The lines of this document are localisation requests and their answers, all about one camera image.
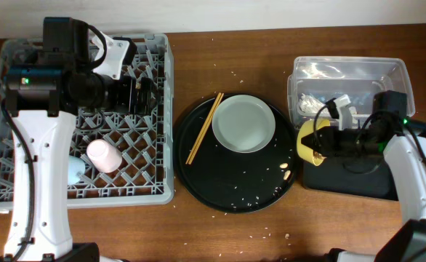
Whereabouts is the yellow bowl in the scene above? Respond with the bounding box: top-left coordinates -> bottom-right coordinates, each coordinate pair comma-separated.
296,118 -> 331,167

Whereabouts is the white napkin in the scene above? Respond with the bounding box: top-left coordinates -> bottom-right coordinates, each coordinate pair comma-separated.
299,94 -> 325,114

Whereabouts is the pink plastic cup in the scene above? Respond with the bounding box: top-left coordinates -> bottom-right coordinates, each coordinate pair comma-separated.
86,139 -> 122,173

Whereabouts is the blue plastic cup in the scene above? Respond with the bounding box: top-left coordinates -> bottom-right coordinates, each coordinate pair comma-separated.
68,156 -> 86,186

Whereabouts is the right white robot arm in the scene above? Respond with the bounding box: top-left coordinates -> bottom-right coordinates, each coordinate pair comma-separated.
297,90 -> 426,262

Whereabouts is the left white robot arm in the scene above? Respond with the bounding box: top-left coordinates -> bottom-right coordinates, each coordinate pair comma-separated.
1,17 -> 157,261

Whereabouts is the grey plastic dishwasher rack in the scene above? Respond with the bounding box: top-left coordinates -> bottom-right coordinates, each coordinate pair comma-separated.
0,33 -> 174,213

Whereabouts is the black rectangular bin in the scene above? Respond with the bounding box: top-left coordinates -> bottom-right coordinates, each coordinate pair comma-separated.
302,158 -> 398,201

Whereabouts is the clear plastic bin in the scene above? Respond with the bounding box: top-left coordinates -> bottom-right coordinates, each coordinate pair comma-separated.
287,56 -> 416,127

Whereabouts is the grey round plate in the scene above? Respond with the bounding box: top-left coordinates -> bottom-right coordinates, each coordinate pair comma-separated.
212,95 -> 276,154

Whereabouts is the round black tray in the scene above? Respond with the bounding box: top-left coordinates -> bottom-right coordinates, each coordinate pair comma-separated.
172,98 -> 302,213

